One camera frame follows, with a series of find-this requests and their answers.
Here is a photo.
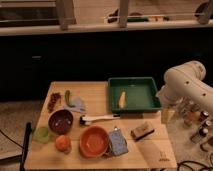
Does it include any orange fruit toy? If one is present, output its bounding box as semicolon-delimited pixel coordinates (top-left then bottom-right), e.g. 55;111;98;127
55;135;71;153

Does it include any black pole stand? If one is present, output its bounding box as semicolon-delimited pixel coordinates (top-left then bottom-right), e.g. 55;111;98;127
19;122;32;171

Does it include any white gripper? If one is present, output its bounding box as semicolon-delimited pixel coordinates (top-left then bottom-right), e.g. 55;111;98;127
156;85;177;124

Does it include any green cup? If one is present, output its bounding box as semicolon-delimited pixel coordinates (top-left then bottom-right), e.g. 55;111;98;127
33;127;50;144

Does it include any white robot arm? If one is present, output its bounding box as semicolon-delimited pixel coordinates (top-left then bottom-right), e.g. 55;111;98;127
156;61;213;124

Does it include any blue sponge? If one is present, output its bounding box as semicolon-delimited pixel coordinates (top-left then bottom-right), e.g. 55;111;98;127
109;128;128;156

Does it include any wooden block brush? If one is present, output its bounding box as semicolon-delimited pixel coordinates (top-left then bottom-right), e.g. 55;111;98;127
131;122;155;141

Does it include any white handled brush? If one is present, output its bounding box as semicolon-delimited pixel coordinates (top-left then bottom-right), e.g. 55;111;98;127
79;115;120;125

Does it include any orange bowl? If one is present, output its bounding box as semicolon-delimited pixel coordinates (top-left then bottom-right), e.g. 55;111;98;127
79;126;109;158

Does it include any green cucumber toy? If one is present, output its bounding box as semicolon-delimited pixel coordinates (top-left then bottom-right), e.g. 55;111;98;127
65;90;75;107

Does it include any yellow banana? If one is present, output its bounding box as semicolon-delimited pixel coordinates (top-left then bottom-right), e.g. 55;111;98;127
118;91;126;108

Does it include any dark purple bowl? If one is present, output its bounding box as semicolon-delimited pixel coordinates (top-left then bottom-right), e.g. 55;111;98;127
48;109;73;135

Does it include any green plastic tray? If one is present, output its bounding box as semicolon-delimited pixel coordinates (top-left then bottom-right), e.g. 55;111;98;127
108;77;161;114

